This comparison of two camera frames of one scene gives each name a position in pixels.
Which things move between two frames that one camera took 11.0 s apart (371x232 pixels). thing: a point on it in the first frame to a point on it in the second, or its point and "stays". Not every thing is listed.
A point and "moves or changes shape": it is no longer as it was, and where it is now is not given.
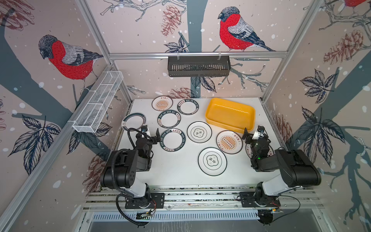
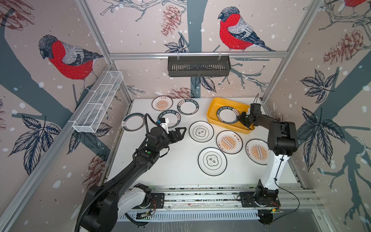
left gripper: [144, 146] to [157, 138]
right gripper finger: [245, 134] to [245, 122]
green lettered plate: [188, 107] stays
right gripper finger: [260, 128] to [242, 115]
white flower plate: [199, 132] stays
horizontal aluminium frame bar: [157, 54] stays
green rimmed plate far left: [133, 120] stays
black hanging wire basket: [201, 67] stays
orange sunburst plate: [229, 141] stays
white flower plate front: [212, 161] stays
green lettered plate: [172, 139] moves or changes shape
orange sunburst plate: [162, 103] stays
